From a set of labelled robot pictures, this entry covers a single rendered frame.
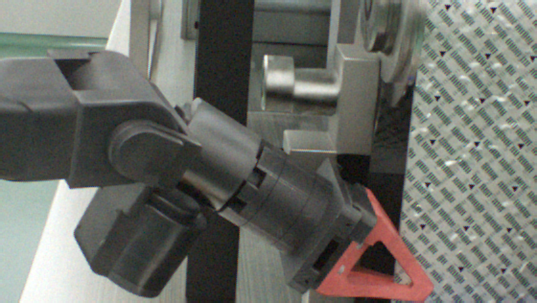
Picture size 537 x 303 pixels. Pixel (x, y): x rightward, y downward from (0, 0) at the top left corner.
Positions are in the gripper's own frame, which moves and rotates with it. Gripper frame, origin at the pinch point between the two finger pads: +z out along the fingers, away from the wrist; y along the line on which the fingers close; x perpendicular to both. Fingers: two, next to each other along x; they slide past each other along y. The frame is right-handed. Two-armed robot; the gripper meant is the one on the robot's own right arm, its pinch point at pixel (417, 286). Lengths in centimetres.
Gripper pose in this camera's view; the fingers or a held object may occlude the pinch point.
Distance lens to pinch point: 78.8
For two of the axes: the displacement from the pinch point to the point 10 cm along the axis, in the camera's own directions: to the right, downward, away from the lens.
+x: 5.6, -8.0, -2.1
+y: 0.6, 3.0, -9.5
